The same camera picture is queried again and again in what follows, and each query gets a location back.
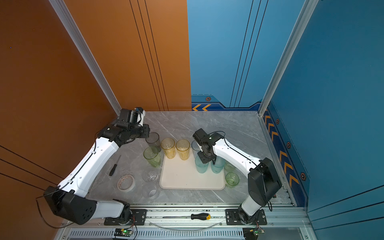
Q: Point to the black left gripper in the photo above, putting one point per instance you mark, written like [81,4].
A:
[146,129]

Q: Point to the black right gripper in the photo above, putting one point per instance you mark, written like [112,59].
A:
[204,160]

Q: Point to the light blue glass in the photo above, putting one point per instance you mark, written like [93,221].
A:
[195,147]

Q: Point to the yellow tall glass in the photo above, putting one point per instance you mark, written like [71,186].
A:
[183,148]

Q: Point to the grey smoked glass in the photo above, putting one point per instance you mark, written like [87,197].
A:
[153,140]

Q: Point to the teal glass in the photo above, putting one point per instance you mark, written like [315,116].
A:
[217,165]
[200,166]

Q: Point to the yellow ribbed glass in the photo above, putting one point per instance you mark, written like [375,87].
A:
[168,146]

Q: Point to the clear glass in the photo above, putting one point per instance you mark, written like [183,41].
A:
[150,175]
[150,191]

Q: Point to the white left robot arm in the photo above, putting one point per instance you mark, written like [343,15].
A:
[68,199]

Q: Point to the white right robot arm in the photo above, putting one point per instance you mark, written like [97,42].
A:
[263,178]

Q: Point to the cream rectangular tray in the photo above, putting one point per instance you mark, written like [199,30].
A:
[178,174]

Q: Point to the pale green glass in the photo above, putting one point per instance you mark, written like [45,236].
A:
[229,168]

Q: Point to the black marker pen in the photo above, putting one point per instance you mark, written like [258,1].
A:
[112,171]

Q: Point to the green short glass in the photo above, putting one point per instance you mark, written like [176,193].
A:
[232,180]

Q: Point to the tape roll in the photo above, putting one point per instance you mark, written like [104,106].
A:
[126,183]

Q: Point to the black yellow screwdriver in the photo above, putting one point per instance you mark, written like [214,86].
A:
[201,216]

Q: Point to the right green circuit board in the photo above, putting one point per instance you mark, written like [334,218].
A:
[252,233]

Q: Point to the green circuit board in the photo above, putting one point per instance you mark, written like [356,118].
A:
[124,233]
[252,233]

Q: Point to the left green circuit board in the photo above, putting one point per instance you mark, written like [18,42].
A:
[124,233]

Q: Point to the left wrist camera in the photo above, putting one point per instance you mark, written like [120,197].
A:
[141,114]

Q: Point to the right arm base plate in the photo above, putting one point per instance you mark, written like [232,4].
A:
[239,217]

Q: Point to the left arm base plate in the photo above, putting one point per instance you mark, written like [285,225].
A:
[136,217]

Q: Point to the aluminium front rail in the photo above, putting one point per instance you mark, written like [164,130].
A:
[198,222]

